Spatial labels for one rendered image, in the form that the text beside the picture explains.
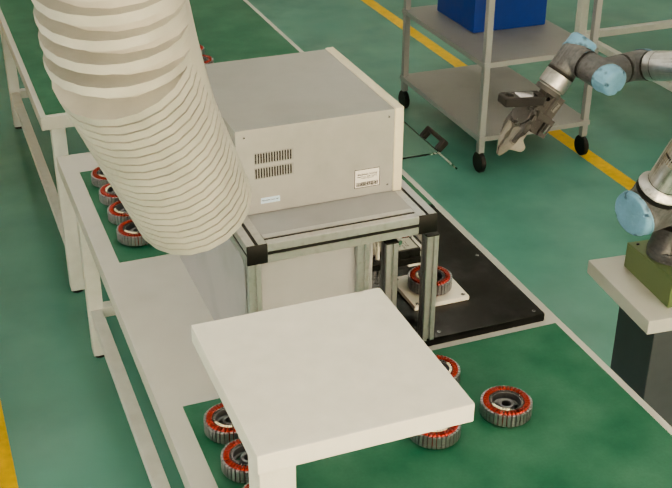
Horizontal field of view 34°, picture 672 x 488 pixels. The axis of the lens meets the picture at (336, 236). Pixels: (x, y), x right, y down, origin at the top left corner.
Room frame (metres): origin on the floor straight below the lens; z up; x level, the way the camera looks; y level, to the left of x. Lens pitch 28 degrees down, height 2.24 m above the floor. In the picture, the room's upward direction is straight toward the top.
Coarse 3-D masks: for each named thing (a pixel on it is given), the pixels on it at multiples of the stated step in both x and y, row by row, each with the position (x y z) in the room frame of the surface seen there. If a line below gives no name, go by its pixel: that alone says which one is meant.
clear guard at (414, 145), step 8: (408, 128) 2.78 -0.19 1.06; (408, 136) 2.73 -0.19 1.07; (416, 136) 2.73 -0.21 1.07; (408, 144) 2.67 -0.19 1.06; (416, 144) 2.67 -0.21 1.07; (424, 144) 2.67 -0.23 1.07; (408, 152) 2.62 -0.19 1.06; (416, 152) 2.62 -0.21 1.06; (424, 152) 2.62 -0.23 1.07; (432, 152) 2.62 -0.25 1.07; (448, 160) 2.64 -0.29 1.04; (456, 168) 2.65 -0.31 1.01
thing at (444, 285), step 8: (408, 272) 2.44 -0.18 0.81; (416, 272) 2.44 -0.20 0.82; (440, 272) 2.44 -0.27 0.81; (448, 272) 2.43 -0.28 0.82; (408, 280) 2.41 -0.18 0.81; (416, 280) 2.39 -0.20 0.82; (440, 280) 2.40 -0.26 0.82; (448, 280) 2.40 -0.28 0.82; (416, 288) 2.38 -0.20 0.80; (440, 288) 2.37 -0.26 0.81; (448, 288) 2.39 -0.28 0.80
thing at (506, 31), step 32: (448, 0) 5.45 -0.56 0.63; (480, 0) 5.20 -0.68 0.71; (512, 0) 5.26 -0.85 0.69; (544, 0) 5.33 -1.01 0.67; (448, 32) 5.21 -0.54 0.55; (480, 32) 5.21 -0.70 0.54; (512, 32) 5.21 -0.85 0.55; (544, 32) 5.21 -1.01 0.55; (480, 64) 4.80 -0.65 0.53; (512, 64) 4.81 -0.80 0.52; (448, 96) 5.28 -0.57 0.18; (480, 96) 4.79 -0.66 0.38; (480, 128) 4.77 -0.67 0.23; (480, 160) 4.75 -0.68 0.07
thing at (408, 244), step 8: (408, 240) 2.41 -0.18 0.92; (400, 248) 2.37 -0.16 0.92; (408, 248) 2.37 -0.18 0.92; (416, 248) 2.37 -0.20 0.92; (400, 256) 2.36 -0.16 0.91; (408, 256) 2.37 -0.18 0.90; (416, 256) 2.37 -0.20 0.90; (376, 264) 2.33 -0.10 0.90; (400, 264) 2.36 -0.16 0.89; (408, 264) 2.36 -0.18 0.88; (416, 264) 2.38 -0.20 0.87; (376, 272) 2.37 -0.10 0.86; (376, 280) 2.37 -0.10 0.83
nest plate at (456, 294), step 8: (400, 280) 2.45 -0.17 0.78; (400, 288) 2.41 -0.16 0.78; (408, 288) 2.41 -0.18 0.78; (456, 288) 2.42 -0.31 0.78; (408, 296) 2.38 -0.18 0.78; (416, 296) 2.38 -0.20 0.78; (440, 296) 2.38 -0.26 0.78; (448, 296) 2.38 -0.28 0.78; (456, 296) 2.38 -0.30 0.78; (464, 296) 2.38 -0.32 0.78; (416, 304) 2.34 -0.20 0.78; (440, 304) 2.35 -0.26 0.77
